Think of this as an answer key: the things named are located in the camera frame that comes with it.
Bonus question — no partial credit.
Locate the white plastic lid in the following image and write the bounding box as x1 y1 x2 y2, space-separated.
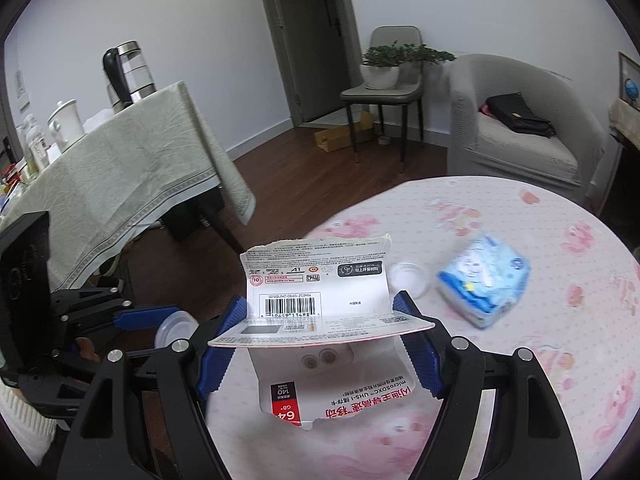
154 310 200 349
387 261 431 299

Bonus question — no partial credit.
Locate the blue wet wipes pack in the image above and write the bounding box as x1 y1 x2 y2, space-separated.
436 233 532 330

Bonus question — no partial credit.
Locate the white torn cardboard package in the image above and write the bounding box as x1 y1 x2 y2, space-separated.
208 234 431 430

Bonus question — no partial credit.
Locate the black table leg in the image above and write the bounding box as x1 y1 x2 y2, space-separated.
200 198 244 256

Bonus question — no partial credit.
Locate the green patterned tablecloth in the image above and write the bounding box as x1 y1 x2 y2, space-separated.
1 81 256 289

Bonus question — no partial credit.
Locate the pink patterned round tablecloth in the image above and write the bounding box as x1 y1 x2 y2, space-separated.
206 177 639 479

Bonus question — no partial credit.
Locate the white ceramic mug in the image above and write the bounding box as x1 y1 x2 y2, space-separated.
48 100 86 153

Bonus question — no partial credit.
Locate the cardboard box on floor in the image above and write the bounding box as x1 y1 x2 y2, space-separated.
314 110 374 153

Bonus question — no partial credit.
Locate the grey armchair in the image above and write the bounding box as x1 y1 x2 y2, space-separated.
447 54 606 206

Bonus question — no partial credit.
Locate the glass electric kettle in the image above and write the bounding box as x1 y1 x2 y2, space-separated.
102 40 156 114

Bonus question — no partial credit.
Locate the black handbag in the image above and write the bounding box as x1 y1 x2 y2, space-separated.
480 93 555 139

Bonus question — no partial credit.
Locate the grey dining chair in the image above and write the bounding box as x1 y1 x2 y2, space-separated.
341 25 424 171

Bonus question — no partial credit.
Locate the potted green plant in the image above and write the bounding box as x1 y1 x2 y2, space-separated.
360 41 456 90

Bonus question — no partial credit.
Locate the beige lace desk cloth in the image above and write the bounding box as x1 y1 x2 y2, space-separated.
608 99 640 150

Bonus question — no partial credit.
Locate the small globe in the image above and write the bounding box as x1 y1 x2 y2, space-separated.
623 78 640 105

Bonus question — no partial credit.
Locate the dark grey door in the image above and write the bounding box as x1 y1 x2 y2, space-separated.
278 0 349 122

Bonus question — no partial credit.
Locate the picture frame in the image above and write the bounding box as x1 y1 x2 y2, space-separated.
618 52 640 110

